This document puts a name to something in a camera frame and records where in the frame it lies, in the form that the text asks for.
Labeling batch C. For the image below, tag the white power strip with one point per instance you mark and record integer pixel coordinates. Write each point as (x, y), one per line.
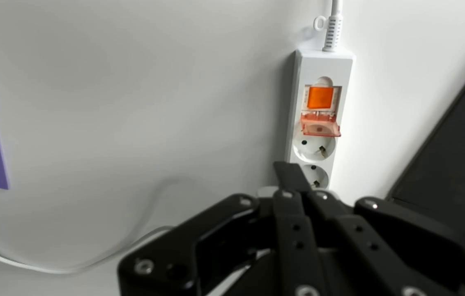
(316, 110)

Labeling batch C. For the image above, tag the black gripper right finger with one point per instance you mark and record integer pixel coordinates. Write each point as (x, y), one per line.
(398, 250)

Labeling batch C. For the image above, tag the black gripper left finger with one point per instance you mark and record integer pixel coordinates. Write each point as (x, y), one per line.
(196, 255)

